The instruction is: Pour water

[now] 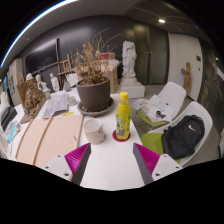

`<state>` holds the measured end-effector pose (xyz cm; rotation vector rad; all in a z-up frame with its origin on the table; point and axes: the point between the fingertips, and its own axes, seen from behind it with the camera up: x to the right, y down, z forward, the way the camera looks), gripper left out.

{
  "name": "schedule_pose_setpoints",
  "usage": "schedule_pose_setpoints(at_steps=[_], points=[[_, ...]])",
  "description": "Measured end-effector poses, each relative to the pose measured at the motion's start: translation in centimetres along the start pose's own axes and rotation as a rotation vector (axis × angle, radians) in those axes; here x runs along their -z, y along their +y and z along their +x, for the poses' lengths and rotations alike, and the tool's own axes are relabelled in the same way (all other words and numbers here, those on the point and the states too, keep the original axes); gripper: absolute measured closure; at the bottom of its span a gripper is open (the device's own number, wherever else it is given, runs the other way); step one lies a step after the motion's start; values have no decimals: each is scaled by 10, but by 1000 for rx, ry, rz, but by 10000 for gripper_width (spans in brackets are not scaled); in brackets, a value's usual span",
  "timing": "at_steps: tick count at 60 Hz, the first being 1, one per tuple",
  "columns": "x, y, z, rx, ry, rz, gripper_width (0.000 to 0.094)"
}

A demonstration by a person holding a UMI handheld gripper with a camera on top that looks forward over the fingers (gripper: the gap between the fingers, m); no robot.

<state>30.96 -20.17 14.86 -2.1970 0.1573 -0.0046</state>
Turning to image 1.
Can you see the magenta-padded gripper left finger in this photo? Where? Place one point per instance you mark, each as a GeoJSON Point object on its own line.
{"type": "Point", "coordinates": [58, 166]}

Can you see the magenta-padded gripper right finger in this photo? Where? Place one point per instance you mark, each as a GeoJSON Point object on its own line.
{"type": "Point", "coordinates": [165, 166]}

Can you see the yellow drink bottle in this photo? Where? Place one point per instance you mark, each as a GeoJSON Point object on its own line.
{"type": "Point", "coordinates": [123, 118]}

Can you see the light wooden curved panel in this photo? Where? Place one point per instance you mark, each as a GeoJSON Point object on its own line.
{"type": "Point", "coordinates": [50, 140]}

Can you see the black backpack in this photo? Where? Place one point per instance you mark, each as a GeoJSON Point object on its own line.
{"type": "Point", "coordinates": [183, 138]}

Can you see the white dotted cup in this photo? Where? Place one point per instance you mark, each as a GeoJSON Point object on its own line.
{"type": "Point", "coordinates": [94, 133]}

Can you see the small yellow tag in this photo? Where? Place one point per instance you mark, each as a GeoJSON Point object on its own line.
{"type": "Point", "coordinates": [67, 114]}

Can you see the round red coaster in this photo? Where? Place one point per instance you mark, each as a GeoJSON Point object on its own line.
{"type": "Point", "coordinates": [115, 137]}

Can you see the teal plastic packet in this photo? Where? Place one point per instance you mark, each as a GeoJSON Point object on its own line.
{"type": "Point", "coordinates": [12, 130]}

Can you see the stack of papers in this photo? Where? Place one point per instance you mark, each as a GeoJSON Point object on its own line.
{"type": "Point", "coordinates": [151, 106]}

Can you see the printed paper sheets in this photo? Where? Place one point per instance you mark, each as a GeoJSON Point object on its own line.
{"type": "Point", "coordinates": [55, 105]}

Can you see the white chair with backpack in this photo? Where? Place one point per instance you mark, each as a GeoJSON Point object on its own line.
{"type": "Point", "coordinates": [200, 111]}

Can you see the small white cup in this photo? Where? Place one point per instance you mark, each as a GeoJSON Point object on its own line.
{"type": "Point", "coordinates": [72, 101]}

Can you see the brown wood carving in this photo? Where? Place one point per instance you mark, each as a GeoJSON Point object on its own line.
{"type": "Point", "coordinates": [33, 100]}

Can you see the grey plant saucer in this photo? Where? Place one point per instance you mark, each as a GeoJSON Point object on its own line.
{"type": "Point", "coordinates": [108, 110]}

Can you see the dried plant in brown pot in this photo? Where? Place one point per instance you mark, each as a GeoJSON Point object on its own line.
{"type": "Point", "coordinates": [93, 95]}

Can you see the small white figurine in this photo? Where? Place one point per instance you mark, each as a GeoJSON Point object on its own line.
{"type": "Point", "coordinates": [54, 82]}
{"type": "Point", "coordinates": [40, 82]}

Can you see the slim wooden figure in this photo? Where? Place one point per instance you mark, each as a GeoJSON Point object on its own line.
{"type": "Point", "coordinates": [186, 78]}

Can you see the small wooden easel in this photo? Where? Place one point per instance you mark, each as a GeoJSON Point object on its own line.
{"type": "Point", "coordinates": [63, 68]}

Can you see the tall white statue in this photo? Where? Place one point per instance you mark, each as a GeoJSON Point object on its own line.
{"type": "Point", "coordinates": [129, 60]}

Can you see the dark double door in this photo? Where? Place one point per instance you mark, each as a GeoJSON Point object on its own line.
{"type": "Point", "coordinates": [151, 53]}

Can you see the round ceiling spotlight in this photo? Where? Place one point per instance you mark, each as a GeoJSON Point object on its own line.
{"type": "Point", "coordinates": [162, 20]}

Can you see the white statue pedestal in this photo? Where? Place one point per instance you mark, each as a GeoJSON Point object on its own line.
{"type": "Point", "coordinates": [131, 89]}

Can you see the black wall screen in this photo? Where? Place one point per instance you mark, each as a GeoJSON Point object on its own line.
{"type": "Point", "coordinates": [41, 56]}

